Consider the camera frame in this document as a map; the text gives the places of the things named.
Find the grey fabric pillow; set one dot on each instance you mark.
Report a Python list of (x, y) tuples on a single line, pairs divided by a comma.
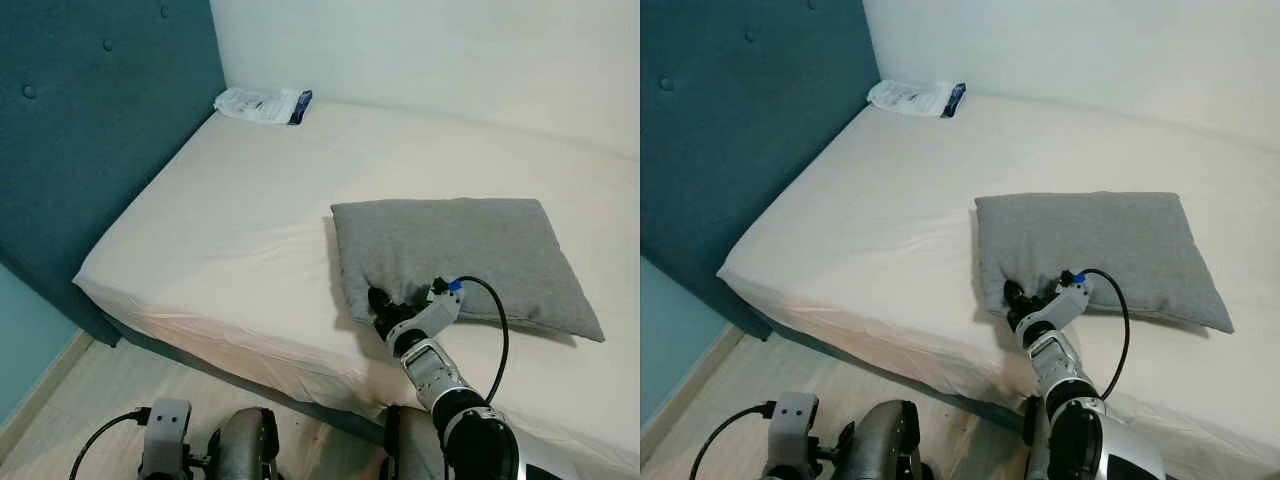
[(1100, 240), (470, 245)]

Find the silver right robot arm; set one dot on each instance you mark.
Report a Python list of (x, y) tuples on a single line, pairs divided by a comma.
[(1085, 420), (460, 410)]

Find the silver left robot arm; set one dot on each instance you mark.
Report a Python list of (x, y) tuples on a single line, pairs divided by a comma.
[(245, 445), (885, 440)]

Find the bed with white sheet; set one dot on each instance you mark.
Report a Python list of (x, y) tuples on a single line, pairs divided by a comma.
[(880, 210), (250, 220)]

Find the white packet with blue edge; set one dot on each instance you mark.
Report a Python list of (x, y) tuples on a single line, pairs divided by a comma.
[(908, 96), (258, 104)]

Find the beige wooden skirting board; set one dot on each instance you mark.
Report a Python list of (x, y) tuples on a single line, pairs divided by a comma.
[(45, 390), (690, 385)]

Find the teal tufted fabric headboard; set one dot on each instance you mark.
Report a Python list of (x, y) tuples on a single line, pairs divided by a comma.
[(90, 140), (745, 130)]

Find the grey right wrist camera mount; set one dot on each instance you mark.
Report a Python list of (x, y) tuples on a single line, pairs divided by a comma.
[(1062, 305), (432, 310)]

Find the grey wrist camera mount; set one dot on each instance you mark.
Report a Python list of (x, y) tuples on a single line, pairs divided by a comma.
[(166, 430), (432, 310), (796, 425), (1062, 305)]

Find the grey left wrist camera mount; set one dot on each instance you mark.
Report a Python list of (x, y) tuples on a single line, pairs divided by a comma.
[(166, 430), (796, 425)]

